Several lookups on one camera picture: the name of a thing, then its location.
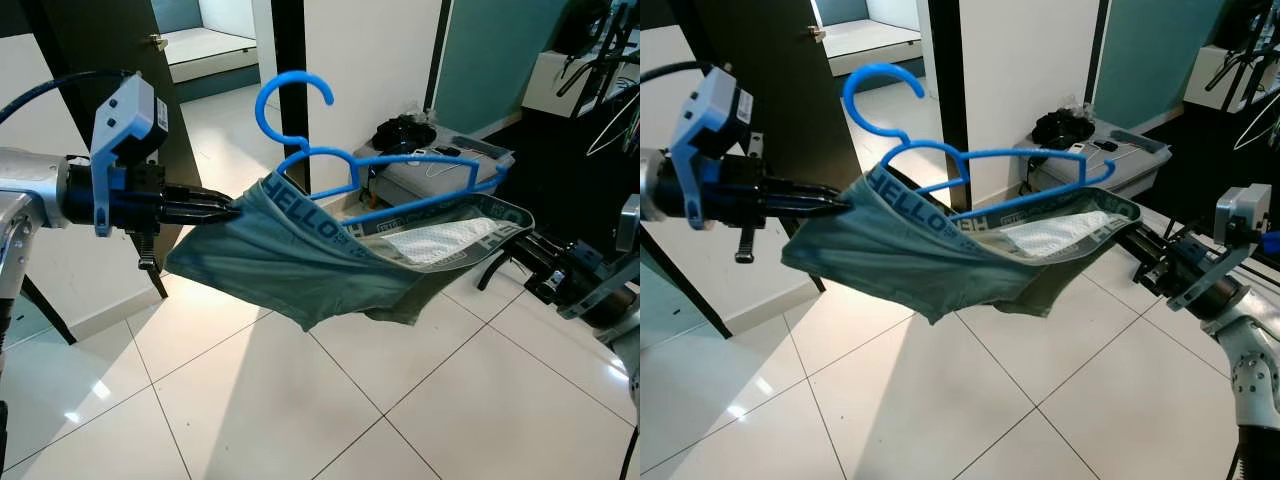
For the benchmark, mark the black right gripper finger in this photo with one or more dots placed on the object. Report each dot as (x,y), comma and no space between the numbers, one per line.
(540,250)
(1136,251)
(1142,243)
(535,258)

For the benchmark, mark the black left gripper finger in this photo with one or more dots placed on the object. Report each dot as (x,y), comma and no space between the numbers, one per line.
(815,196)
(210,212)
(815,210)
(210,198)

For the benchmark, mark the blue plastic hanger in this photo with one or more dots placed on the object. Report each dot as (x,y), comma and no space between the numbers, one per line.
(880,69)
(290,77)

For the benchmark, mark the black round bag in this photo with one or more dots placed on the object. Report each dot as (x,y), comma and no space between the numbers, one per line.
(1062,128)
(405,133)

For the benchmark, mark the white shelf unit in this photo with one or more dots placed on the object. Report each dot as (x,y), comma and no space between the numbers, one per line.
(1215,90)
(560,85)

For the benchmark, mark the black backpack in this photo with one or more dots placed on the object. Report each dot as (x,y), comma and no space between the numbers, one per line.
(1250,20)
(590,25)

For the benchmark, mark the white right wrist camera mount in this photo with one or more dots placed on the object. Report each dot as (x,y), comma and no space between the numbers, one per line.
(1245,215)
(630,220)

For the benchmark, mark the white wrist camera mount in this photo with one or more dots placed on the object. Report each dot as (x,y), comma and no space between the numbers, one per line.
(710,115)
(1245,215)
(630,220)
(125,120)

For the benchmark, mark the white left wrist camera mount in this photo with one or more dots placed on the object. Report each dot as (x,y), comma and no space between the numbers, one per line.
(710,115)
(125,120)

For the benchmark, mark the black door frame post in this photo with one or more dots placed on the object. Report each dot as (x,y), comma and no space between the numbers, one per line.
(948,40)
(290,40)

